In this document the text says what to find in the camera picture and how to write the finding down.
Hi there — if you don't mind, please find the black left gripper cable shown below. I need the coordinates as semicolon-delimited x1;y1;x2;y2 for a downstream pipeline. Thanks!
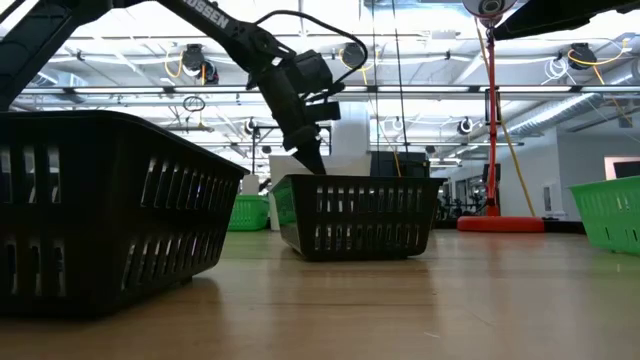
254;9;370;86

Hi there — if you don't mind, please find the red camera stand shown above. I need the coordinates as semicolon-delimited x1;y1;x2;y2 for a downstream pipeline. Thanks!
456;0;546;234

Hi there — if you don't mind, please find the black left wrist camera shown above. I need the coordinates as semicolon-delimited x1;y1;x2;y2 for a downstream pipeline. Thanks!
292;48;347;124

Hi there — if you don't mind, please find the black slotted plastic basket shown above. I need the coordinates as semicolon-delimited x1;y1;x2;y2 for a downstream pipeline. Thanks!
269;173;448;263
0;109;250;317

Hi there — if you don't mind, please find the black background screen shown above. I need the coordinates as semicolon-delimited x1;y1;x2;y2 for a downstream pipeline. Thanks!
368;150;431;179

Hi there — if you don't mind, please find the black hanging cable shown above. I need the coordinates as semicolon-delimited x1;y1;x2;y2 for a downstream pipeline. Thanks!
371;0;381;154
391;0;410;155

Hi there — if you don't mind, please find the dark wall screen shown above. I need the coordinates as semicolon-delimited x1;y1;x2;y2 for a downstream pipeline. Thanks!
603;155;640;181

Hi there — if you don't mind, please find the black background gantry frame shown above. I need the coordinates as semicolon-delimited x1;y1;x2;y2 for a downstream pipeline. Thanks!
251;124;286;176

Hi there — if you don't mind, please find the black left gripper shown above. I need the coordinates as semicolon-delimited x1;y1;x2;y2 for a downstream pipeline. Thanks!
257;62;328;176

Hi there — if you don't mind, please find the black aluminium table frame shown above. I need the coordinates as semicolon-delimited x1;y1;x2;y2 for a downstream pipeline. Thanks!
543;218;587;236

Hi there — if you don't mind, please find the yellow hanging cable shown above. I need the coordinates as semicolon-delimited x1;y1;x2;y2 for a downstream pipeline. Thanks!
473;19;537;218

